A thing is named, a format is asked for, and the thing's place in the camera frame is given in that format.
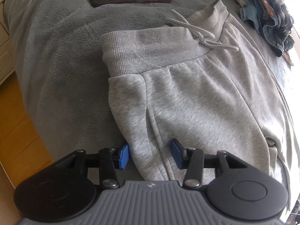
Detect grey sweatshirt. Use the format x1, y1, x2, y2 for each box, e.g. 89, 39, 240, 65
101, 0, 299, 204

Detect grey bed sheet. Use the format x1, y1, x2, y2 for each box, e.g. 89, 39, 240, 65
3, 0, 300, 169

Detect beige checked garment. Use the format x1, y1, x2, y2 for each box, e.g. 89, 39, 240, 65
282, 51, 294, 67

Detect blue denim jeans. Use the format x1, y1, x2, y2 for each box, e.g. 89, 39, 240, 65
239, 0, 294, 57

